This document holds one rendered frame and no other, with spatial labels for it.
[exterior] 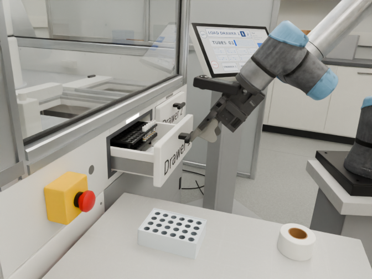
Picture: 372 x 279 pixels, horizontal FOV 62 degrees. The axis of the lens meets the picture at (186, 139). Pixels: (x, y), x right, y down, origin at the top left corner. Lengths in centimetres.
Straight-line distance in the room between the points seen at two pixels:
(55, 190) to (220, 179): 139
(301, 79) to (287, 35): 11
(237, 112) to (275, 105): 301
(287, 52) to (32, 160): 55
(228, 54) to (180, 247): 116
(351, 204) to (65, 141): 74
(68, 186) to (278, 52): 51
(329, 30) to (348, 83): 283
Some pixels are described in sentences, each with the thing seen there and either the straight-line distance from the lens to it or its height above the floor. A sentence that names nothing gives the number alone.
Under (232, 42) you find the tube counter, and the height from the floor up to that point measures 111.
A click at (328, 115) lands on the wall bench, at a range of 377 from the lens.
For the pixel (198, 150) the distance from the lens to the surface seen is 270.
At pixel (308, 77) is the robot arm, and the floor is 109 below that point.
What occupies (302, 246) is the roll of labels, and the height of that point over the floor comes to 80.
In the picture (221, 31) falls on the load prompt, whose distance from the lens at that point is 169.
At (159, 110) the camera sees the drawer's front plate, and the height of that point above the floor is 92.
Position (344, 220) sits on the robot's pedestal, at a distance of 104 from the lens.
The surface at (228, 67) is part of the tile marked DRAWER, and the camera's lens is 157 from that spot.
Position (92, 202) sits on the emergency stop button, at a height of 87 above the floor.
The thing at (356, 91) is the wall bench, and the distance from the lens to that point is 374.
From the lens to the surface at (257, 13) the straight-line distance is 241.
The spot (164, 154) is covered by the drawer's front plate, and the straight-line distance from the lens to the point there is 74.
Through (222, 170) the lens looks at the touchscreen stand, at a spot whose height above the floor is 39.
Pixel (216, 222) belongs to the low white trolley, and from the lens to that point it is 75.
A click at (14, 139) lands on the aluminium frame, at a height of 101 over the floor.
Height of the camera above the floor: 119
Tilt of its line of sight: 21 degrees down
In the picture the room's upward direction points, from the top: 3 degrees clockwise
